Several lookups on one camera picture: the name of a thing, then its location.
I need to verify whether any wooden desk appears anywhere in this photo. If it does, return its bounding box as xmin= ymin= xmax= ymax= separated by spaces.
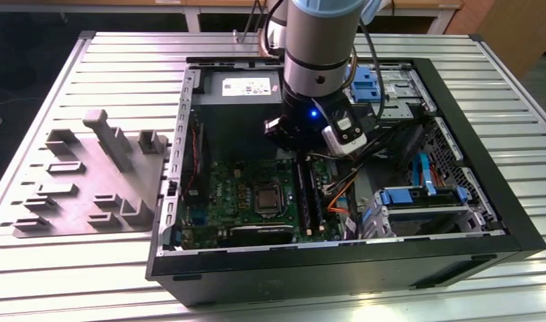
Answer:
xmin=0 ymin=0 xmax=462 ymax=34

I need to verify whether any green motherboard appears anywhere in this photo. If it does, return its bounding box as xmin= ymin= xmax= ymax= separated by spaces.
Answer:
xmin=177 ymin=156 xmax=346 ymax=251

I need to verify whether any blue flat data wire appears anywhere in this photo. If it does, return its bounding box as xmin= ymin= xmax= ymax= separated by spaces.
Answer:
xmin=412 ymin=152 xmax=438 ymax=197

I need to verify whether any black camera cable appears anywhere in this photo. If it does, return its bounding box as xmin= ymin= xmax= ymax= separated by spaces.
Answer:
xmin=358 ymin=19 xmax=386 ymax=120

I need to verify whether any metal drive cage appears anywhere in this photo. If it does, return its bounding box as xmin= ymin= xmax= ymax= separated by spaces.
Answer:
xmin=343 ymin=65 xmax=438 ymax=140

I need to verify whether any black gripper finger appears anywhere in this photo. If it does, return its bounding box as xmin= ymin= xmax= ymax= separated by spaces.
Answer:
xmin=263 ymin=117 xmax=302 ymax=154

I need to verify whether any grey parts rack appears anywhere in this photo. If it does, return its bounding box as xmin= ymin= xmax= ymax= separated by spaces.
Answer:
xmin=12 ymin=109 xmax=174 ymax=239

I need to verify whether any black graphics card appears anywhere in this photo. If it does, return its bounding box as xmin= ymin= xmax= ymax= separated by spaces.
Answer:
xmin=178 ymin=225 xmax=297 ymax=251

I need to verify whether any blue drive bracket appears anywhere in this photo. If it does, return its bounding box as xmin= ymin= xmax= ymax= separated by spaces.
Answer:
xmin=349 ymin=66 xmax=388 ymax=105

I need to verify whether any wooden cabinet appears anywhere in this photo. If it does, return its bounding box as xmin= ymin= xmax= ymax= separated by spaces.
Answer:
xmin=448 ymin=0 xmax=546 ymax=81

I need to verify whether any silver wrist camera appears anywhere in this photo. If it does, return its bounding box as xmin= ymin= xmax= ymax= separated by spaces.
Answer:
xmin=321 ymin=100 xmax=369 ymax=158

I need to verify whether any black PC case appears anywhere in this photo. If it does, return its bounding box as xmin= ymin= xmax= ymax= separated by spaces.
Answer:
xmin=146 ymin=56 xmax=546 ymax=308

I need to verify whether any CPU socket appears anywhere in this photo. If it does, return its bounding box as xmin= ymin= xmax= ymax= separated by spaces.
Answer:
xmin=253 ymin=180 xmax=287 ymax=217

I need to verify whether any black cable with plug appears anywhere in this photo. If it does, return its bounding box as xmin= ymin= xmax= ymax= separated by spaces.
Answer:
xmin=234 ymin=0 xmax=286 ymax=46

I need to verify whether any orange wire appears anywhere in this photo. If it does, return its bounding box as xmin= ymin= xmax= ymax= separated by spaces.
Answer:
xmin=327 ymin=182 xmax=359 ymax=214

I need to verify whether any red wire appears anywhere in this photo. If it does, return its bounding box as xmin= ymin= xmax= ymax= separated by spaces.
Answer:
xmin=183 ymin=129 xmax=202 ymax=199

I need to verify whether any metal disk bay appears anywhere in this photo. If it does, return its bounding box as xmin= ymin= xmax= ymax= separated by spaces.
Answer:
xmin=362 ymin=186 xmax=501 ymax=239

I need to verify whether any black wire bundle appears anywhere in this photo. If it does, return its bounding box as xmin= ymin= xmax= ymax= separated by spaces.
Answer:
xmin=325 ymin=119 xmax=436 ymax=197

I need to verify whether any hard disk in blue carrier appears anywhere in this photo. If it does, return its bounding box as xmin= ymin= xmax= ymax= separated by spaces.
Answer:
xmin=376 ymin=186 xmax=472 ymax=207

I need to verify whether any grey power supply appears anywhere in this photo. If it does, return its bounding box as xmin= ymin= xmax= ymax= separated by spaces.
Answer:
xmin=191 ymin=70 xmax=286 ymax=158

